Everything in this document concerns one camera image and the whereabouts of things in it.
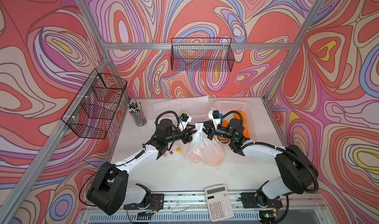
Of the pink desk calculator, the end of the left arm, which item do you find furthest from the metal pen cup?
the pink desk calculator

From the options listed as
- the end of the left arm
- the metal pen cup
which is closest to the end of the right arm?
the end of the left arm

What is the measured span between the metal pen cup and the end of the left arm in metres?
0.33

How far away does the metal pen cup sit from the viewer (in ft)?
3.04

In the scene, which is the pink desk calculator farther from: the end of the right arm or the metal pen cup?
the metal pen cup

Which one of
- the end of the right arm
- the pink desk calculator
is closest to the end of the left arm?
the end of the right arm

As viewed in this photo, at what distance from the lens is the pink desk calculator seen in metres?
0.70

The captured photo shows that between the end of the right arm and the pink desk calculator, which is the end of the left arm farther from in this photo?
the pink desk calculator

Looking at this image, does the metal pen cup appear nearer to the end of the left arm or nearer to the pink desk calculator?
the end of the left arm

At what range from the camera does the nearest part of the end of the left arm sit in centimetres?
63

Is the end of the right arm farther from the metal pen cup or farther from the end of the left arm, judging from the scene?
the metal pen cup

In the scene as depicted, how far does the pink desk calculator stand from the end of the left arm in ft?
0.93

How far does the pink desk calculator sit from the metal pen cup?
61cm
